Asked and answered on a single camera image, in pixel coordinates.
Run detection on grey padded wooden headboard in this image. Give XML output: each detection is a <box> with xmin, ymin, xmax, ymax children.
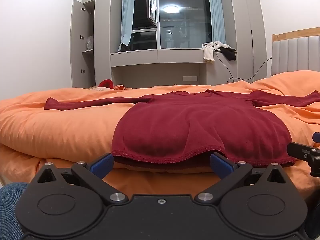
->
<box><xmin>271</xmin><ymin>27</ymin><xmax>320</xmax><ymax>78</ymax></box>

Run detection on black garment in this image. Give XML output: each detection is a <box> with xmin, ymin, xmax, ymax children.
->
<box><xmin>220</xmin><ymin>47</ymin><xmax>237</xmax><ymax>62</ymax></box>

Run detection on tall grey closed wardrobe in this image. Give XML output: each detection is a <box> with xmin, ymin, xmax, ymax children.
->
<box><xmin>226</xmin><ymin>0</ymin><xmax>267</xmax><ymax>83</ymax></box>

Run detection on large window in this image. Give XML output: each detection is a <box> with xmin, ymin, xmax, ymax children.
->
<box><xmin>132</xmin><ymin>0</ymin><xmax>213</xmax><ymax>50</ymax></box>

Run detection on white garment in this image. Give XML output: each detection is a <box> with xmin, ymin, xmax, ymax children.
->
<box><xmin>202</xmin><ymin>41</ymin><xmax>232</xmax><ymax>63</ymax></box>

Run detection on pink patterned pillow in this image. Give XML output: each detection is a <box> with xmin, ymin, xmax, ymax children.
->
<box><xmin>87</xmin><ymin>86</ymin><xmax>113</xmax><ymax>92</ymax></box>

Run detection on dark red knit sweater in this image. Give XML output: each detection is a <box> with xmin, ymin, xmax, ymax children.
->
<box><xmin>44</xmin><ymin>89</ymin><xmax>320</xmax><ymax>173</ymax></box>

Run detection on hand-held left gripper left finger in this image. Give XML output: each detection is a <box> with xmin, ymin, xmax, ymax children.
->
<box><xmin>30</xmin><ymin>152</ymin><xmax>129</xmax><ymax>205</ymax></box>

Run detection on grey wardrobe with shelves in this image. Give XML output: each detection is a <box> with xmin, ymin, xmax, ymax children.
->
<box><xmin>70</xmin><ymin>0</ymin><xmax>123</xmax><ymax>88</ymax></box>

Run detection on orange blanket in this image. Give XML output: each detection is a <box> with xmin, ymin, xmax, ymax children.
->
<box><xmin>0</xmin><ymin>70</ymin><xmax>320</xmax><ymax>205</ymax></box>

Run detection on bright red cloth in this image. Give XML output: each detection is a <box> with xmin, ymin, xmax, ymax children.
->
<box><xmin>98</xmin><ymin>79</ymin><xmax>114</xmax><ymax>89</ymax></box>

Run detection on open grey wardrobe door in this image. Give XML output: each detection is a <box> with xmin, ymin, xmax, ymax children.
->
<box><xmin>70</xmin><ymin>0</ymin><xmax>96</xmax><ymax>88</ymax></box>

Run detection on person's leg in jeans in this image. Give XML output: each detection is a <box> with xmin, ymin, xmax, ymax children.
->
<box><xmin>0</xmin><ymin>182</ymin><xmax>29</xmax><ymax>240</ymax></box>

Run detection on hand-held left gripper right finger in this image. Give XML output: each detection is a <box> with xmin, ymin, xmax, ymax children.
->
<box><xmin>194</xmin><ymin>152</ymin><xmax>292</xmax><ymax>205</ymax></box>

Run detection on light blue curtain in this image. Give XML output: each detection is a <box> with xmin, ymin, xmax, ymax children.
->
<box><xmin>120</xmin><ymin>0</ymin><xmax>137</xmax><ymax>52</ymax></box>
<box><xmin>206</xmin><ymin>0</ymin><xmax>227</xmax><ymax>45</ymax></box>

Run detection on open window sash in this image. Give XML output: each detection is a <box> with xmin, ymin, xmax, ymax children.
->
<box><xmin>146</xmin><ymin>0</ymin><xmax>160</xmax><ymax>28</ymax></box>

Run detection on thin black cable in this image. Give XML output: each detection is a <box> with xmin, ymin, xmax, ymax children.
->
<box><xmin>212</xmin><ymin>46</ymin><xmax>273</xmax><ymax>83</ymax></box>

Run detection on grey window desk unit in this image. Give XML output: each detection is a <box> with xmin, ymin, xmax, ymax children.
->
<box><xmin>110</xmin><ymin>49</ymin><xmax>208</xmax><ymax>85</ymax></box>

